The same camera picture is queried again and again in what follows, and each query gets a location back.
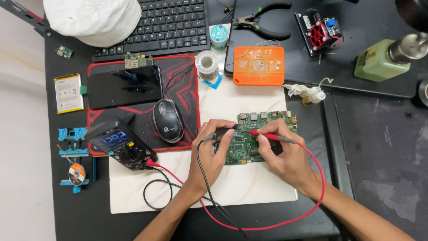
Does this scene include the person's right hand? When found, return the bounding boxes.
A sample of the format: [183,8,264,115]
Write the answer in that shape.
[256,118,317,197]

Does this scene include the person's left hand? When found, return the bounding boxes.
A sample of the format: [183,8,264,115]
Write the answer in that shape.
[187,119,237,194]

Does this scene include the black multimeter probe with lead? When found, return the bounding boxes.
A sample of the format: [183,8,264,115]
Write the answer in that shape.
[143,125,248,239]

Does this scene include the red multimeter probe with lead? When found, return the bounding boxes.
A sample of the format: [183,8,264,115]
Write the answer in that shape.
[146,129,326,231]

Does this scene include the green laptop circuit board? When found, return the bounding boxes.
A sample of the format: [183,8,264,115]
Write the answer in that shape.
[212,111,298,165]

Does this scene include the white marble work mat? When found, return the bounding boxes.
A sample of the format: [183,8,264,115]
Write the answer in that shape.
[109,23,299,214]

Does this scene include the black computer mouse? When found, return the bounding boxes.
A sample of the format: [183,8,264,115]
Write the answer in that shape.
[153,99,185,144]

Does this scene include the small white flux bottle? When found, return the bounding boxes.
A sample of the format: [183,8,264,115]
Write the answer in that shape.
[302,91,326,106]

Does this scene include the crumpled white tissue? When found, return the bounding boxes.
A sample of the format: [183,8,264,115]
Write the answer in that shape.
[283,77,334,98]

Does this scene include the red and black mouse pad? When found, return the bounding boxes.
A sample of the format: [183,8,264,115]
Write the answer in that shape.
[87,55,201,157]

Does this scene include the blue plastic pry pick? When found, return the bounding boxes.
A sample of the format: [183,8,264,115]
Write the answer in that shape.
[202,74,223,90]

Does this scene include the black digital multimeter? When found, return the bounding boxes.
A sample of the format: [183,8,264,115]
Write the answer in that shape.
[84,118,158,171]

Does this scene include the orange silicone parts tray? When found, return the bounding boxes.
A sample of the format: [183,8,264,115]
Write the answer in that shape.
[233,46,285,86]

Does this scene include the black silicone work mat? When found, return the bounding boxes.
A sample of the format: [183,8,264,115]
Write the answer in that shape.
[224,0,428,98]

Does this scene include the black smartphone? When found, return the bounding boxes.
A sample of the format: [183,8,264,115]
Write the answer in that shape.
[87,65,163,110]

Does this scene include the small green phone circuit board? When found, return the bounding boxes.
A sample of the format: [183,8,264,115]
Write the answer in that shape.
[124,52,154,69]

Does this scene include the white solder paste jar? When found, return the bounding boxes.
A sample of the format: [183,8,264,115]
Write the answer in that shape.
[210,24,229,51]

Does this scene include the red and black fan module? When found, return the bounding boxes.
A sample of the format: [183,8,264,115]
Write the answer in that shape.
[294,9,344,58]

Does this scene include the solder wick spool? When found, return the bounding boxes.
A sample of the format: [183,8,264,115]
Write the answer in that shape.
[68,163,86,185]

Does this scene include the blue board holder fixture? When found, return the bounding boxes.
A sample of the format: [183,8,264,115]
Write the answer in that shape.
[58,127,97,193]

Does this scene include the black keyboard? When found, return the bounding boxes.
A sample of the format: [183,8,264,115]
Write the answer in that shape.
[92,0,211,63]

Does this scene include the green glass solvent dispenser bottle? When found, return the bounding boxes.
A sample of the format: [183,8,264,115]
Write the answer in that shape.
[354,32,428,82]

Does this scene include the black and green pliers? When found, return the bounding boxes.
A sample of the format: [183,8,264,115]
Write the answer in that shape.
[233,1,293,40]

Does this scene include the white phone battery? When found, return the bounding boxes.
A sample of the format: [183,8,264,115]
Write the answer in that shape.
[54,73,84,114]

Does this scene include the tiny green circuit module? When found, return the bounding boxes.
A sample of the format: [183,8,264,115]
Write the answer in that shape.
[56,45,73,60]

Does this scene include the white cap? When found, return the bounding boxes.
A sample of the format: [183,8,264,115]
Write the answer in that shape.
[43,0,142,48]

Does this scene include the solder wire spool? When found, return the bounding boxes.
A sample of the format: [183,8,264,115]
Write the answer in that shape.
[195,51,220,81]

